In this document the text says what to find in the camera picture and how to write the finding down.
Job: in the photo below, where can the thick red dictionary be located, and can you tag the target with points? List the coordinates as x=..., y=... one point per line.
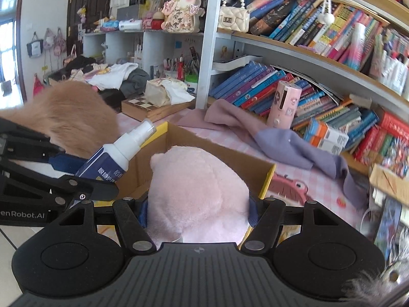
x=396, y=126

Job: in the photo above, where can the pink hanging bag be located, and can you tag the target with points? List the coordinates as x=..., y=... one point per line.
x=60, y=43

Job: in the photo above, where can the wooden chessboard box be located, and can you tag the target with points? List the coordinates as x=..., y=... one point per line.
x=143, y=108

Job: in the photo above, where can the pink plush backpack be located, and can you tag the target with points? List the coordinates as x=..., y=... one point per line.
x=48, y=40

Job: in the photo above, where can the white quilted handbag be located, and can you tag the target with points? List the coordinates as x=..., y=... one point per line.
x=233, y=17

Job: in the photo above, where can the pink plush toy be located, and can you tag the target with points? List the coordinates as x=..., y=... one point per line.
x=198, y=192

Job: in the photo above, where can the row of colourful shelf books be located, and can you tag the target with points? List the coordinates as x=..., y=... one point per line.
x=303, y=22

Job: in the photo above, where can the stack of brown envelopes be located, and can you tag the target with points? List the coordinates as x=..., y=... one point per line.
x=388, y=179

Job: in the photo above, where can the yellow cardboard box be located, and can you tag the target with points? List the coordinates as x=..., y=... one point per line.
x=198, y=140

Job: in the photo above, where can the dark wooden door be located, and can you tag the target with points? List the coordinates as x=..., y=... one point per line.
x=89, y=0

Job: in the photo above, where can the desk pen cup with pens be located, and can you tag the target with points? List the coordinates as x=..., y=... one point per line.
x=174, y=68

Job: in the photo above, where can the grey white cubby shelf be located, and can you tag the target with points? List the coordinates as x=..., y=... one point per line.
x=127, y=41

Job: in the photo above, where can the red boxed book set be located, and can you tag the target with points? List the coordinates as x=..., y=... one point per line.
x=380, y=153

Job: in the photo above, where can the pink checkered printed tablecloth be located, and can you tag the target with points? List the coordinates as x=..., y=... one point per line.
x=319, y=192

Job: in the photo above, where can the row of blue paperback books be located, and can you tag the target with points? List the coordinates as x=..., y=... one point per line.
x=249, y=86

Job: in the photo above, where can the cream cloth bag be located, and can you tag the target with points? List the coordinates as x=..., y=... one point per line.
x=163, y=91

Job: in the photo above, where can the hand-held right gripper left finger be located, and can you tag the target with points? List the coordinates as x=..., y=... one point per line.
x=143, y=217

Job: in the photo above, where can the white navy tote bag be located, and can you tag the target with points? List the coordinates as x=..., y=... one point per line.
x=34, y=46

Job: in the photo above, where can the mauve and lavender cloth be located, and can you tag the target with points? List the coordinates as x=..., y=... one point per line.
x=281, y=140

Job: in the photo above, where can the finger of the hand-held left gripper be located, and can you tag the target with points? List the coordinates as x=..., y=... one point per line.
x=96, y=188
x=68, y=164

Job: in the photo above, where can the pastel gradient bottle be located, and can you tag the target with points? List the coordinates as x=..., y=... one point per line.
x=361, y=44

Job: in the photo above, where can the pink cylindrical device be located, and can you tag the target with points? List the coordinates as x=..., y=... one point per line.
x=284, y=105

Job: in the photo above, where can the white wooden bookshelf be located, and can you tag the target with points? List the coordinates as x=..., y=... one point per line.
x=209, y=38

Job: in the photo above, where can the open white book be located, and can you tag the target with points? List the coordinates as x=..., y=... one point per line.
x=236, y=62

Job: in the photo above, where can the pink butterfly doll ornament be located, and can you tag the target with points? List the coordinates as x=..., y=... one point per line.
x=180, y=12

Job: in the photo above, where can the orange white fluffy cat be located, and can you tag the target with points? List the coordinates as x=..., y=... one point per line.
x=70, y=115

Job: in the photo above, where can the orange white medicine box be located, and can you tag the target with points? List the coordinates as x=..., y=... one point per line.
x=322, y=129
x=329, y=147

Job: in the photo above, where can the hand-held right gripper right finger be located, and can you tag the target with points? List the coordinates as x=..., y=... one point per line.
x=253, y=214

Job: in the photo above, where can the small glue bottle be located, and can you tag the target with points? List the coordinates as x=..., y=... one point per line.
x=111, y=156

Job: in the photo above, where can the pile of clothes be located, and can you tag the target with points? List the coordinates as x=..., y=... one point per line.
x=105, y=75

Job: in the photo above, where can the green lid jar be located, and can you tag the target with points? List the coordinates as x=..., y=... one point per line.
x=191, y=84

